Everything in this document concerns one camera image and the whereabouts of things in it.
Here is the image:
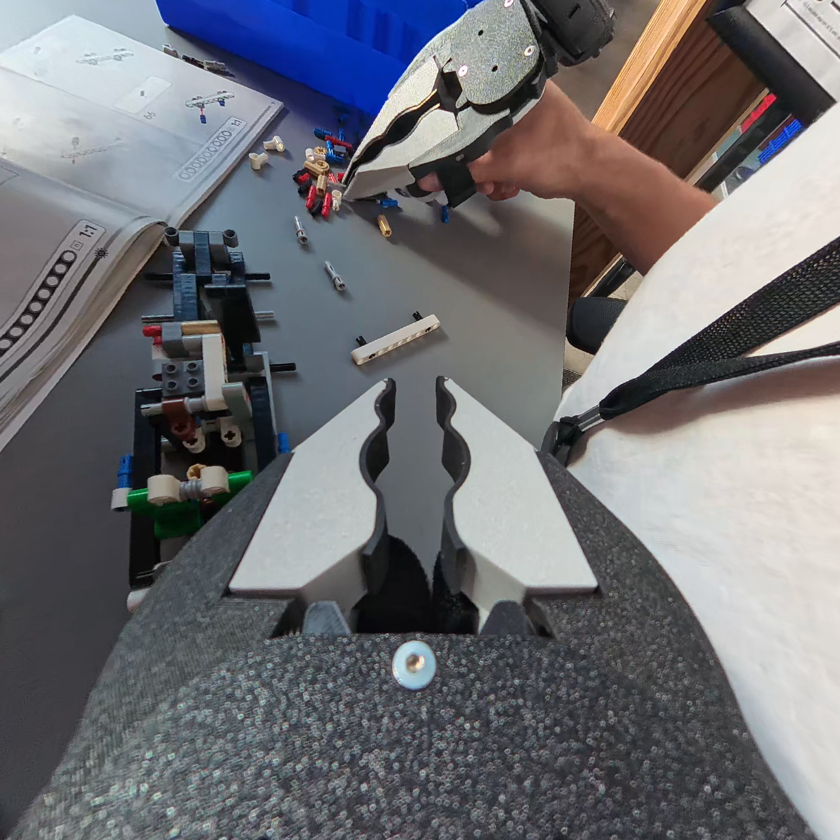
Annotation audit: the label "white lego beam black pins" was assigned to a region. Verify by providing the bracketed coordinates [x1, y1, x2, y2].
[350, 310, 442, 366]

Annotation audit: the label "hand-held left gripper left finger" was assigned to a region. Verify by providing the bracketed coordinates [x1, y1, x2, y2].
[226, 378, 398, 609]

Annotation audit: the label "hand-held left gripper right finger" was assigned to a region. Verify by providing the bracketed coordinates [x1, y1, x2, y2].
[435, 377, 600, 632]

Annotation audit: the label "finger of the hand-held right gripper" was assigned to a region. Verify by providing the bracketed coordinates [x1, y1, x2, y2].
[343, 36, 460, 181]
[340, 105, 468, 202]

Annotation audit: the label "person's right hand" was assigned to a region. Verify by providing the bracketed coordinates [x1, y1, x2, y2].
[419, 79, 595, 203]

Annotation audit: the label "blue plastic bin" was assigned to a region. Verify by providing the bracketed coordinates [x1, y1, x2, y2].
[155, 0, 490, 110]

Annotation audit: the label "lego instruction booklet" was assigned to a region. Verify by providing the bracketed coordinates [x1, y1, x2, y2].
[0, 14, 285, 454]

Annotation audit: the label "white printed paper sign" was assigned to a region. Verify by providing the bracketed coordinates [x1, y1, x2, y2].
[745, 0, 840, 99]

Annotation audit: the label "black woven strap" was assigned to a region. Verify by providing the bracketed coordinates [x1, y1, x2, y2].
[541, 236, 840, 460]

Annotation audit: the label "person's right forearm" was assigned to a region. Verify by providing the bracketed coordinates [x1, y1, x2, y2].
[558, 121, 718, 278]

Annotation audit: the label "black office chair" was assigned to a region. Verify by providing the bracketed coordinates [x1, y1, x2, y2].
[566, 297, 629, 356]

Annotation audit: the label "black post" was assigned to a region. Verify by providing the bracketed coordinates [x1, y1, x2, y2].
[707, 5, 837, 120]

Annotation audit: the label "blue ribbed box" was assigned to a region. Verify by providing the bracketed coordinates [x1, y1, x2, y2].
[756, 120, 806, 165]

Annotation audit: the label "partly built lego model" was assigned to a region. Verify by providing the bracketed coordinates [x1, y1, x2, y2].
[112, 226, 296, 595]

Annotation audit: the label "small grey black lego assembly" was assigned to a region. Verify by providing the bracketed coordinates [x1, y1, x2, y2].
[162, 44, 228, 74]

